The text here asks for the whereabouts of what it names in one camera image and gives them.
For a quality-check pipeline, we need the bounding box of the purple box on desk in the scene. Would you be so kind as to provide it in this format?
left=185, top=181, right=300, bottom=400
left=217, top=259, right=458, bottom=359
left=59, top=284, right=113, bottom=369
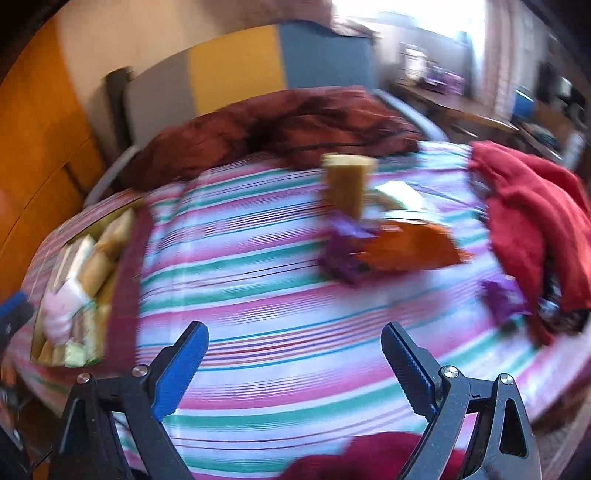
left=422, top=64, right=465, bottom=96

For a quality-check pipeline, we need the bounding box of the rust brown jacket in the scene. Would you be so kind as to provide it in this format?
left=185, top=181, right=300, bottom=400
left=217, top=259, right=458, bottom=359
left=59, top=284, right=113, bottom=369
left=123, top=86, right=422, bottom=191

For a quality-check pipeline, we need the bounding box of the wooden wardrobe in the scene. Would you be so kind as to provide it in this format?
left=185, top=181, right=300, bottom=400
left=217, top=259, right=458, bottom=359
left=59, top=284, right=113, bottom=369
left=1, top=20, right=105, bottom=298

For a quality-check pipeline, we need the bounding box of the yellow sponge block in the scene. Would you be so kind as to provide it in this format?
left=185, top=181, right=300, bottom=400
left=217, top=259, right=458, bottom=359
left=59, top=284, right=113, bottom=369
left=322, top=153, right=378, bottom=220

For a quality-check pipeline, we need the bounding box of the blue bucket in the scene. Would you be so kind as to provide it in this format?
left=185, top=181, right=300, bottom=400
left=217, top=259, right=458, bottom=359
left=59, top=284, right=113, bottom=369
left=512, top=88, right=535, bottom=122

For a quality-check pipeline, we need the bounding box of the red fleece blanket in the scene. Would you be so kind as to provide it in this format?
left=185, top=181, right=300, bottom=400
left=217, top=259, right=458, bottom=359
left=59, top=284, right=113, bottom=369
left=468, top=141, right=590, bottom=345

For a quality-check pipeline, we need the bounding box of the cardboard box of snacks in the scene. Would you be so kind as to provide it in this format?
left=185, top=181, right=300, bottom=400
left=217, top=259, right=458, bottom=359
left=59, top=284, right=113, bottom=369
left=30, top=199, right=153, bottom=369

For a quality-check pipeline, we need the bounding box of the grey yellow blue headboard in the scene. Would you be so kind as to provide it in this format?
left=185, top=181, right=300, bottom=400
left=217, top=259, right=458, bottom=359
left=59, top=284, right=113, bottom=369
left=104, top=21, right=378, bottom=150

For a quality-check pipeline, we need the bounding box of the green rice cracker packet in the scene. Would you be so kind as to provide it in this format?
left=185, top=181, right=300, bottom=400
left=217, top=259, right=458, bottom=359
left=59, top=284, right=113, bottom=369
left=365, top=180, right=440, bottom=222

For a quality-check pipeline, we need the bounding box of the orange snack bag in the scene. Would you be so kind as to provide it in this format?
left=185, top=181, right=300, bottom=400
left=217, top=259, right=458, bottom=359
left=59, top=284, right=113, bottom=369
left=353, top=220, right=473, bottom=272

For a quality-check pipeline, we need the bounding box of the white box on desk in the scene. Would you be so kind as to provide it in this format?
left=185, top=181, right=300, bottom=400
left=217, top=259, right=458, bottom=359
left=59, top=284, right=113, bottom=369
left=401, top=44, right=428, bottom=85

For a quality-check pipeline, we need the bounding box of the wooden desk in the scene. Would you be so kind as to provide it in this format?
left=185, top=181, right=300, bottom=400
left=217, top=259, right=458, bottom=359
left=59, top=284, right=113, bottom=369
left=391, top=82, right=519, bottom=135

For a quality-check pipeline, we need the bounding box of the maroon cloth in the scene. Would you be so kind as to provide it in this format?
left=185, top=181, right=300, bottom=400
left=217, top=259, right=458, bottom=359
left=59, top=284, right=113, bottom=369
left=276, top=431, right=468, bottom=480

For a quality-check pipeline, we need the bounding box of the striped bed sheet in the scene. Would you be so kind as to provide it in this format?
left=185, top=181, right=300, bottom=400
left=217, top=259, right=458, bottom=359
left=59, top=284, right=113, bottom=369
left=8, top=142, right=590, bottom=479

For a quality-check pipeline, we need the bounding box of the small purple snack packet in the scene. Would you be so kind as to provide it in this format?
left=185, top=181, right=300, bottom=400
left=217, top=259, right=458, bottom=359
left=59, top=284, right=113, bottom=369
left=480, top=274, right=529, bottom=325

